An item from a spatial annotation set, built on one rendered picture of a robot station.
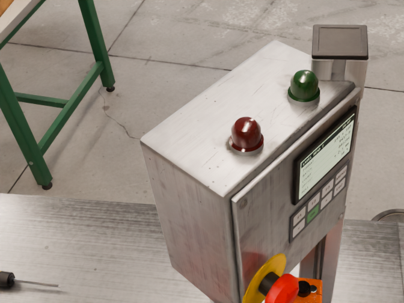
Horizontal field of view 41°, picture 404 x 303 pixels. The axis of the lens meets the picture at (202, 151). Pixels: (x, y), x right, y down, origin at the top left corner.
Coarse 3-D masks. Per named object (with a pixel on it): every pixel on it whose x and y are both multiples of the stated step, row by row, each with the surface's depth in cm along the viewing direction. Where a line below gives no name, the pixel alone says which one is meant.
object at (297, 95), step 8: (296, 72) 43; (304, 72) 43; (312, 72) 43; (296, 80) 43; (304, 80) 43; (312, 80) 43; (288, 88) 45; (296, 88) 43; (304, 88) 43; (312, 88) 43; (288, 96) 44; (296, 96) 43; (304, 96) 43; (312, 96) 43; (296, 104) 44; (304, 104) 43; (312, 104) 44
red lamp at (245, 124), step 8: (240, 120) 40; (248, 120) 40; (232, 128) 40; (240, 128) 40; (248, 128) 40; (256, 128) 40; (232, 136) 40; (240, 136) 40; (248, 136) 39; (256, 136) 40; (232, 144) 41; (240, 144) 40; (248, 144) 40; (256, 144) 40; (240, 152) 40; (248, 152) 40; (256, 152) 40
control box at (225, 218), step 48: (288, 48) 49; (240, 96) 45; (336, 96) 44; (144, 144) 43; (192, 144) 42; (288, 144) 42; (192, 192) 41; (240, 192) 39; (288, 192) 44; (192, 240) 47; (240, 240) 42; (288, 240) 50; (240, 288) 47
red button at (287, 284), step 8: (272, 272) 50; (264, 280) 49; (272, 280) 49; (280, 280) 48; (288, 280) 48; (296, 280) 49; (264, 288) 49; (272, 288) 48; (280, 288) 47; (288, 288) 48; (296, 288) 48; (272, 296) 47; (280, 296) 47; (288, 296) 48; (296, 296) 49
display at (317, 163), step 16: (352, 112) 45; (336, 128) 44; (352, 128) 47; (320, 144) 44; (336, 144) 46; (304, 160) 43; (320, 160) 45; (336, 160) 48; (304, 176) 44; (320, 176) 47; (304, 192) 46
